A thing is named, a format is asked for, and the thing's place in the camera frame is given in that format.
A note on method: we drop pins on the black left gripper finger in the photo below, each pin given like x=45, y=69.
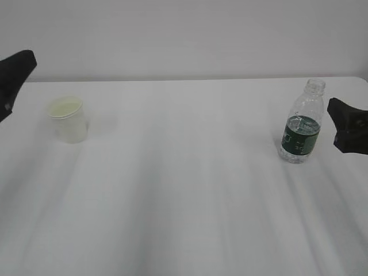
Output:
x=14, y=71

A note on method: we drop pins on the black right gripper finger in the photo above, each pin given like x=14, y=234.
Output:
x=351, y=127

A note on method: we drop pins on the clear water bottle green label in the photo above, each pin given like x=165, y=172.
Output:
x=303, y=123

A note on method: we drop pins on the white paper cup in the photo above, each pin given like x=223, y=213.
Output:
x=68, y=118

